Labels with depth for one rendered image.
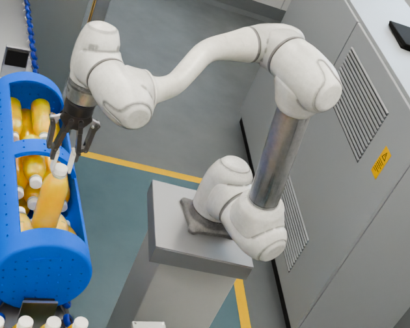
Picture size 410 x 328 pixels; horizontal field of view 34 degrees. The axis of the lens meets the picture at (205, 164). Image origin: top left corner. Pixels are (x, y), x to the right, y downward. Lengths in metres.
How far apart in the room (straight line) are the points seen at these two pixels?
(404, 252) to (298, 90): 1.73
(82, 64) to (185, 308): 1.22
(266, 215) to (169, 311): 0.64
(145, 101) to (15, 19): 2.13
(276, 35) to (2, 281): 1.02
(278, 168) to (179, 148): 2.71
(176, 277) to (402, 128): 1.27
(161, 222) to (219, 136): 2.71
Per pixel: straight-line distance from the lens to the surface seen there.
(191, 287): 2.46
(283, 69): 1.82
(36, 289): 2.02
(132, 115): 1.48
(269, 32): 1.89
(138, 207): 4.04
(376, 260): 3.36
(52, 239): 1.90
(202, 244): 2.32
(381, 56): 3.48
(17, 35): 3.41
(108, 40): 1.59
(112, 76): 1.52
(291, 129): 1.90
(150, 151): 4.53
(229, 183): 2.23
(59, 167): 1.84
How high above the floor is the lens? 2.55
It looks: 33 degrees down
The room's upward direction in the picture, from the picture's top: 25 degrees clockwise
